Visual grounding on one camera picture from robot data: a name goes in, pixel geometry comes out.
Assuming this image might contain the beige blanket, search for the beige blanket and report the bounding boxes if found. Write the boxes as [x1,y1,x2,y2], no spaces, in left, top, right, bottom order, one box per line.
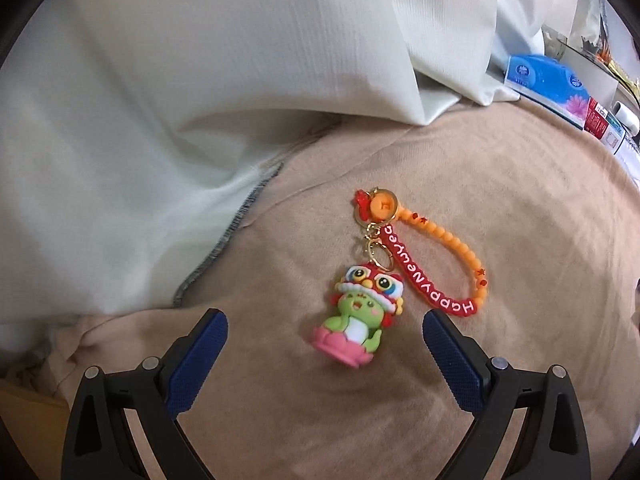
[0,96,640,480]

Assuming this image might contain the green dragon keychain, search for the green dragon keychain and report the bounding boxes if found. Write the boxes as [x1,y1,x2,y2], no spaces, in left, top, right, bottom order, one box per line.
[311,188,488,370]

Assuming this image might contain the blue tissue package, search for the blue tissue package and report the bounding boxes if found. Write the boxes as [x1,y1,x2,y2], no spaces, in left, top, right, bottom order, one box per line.
[504,54,590,128]

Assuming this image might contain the red white box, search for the red white box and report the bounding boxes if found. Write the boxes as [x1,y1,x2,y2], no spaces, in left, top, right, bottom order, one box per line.
[584,98,626,155]

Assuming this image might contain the brown cardboard box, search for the brown cardboard box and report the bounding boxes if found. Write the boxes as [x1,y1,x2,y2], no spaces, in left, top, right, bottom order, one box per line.
[1,379,70,479]

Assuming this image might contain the white curtain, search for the white curtain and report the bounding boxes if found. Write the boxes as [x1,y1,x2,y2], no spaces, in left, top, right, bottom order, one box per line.
[1,0,553,360]

